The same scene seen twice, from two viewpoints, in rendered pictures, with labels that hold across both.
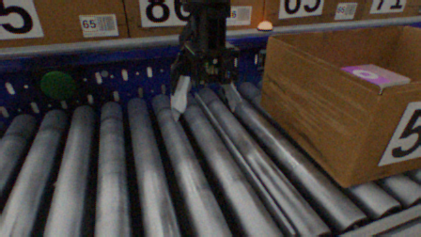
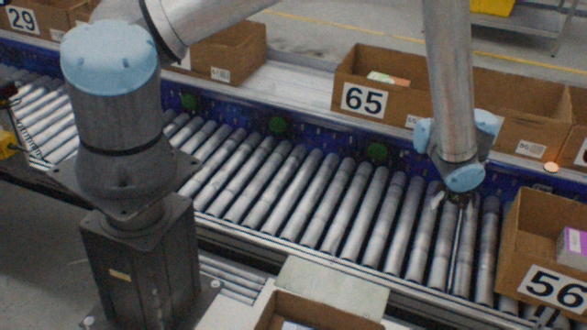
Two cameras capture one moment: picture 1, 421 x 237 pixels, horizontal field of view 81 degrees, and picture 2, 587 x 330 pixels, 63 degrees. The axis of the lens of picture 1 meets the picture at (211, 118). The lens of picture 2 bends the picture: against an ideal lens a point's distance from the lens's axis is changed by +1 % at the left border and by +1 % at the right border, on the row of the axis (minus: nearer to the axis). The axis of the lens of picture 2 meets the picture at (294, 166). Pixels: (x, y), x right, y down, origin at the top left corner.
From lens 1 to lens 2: 1.11 m
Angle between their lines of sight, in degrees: 32
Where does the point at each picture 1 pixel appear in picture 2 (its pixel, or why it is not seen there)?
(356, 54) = not seen: outside the picture
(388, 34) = not seen: outside the picture
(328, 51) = (575, 215)
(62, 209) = (360, 224)
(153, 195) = (399, 239)
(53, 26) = (390, 115)
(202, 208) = (416, 257)
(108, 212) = (378, 235)
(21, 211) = (346, 215)
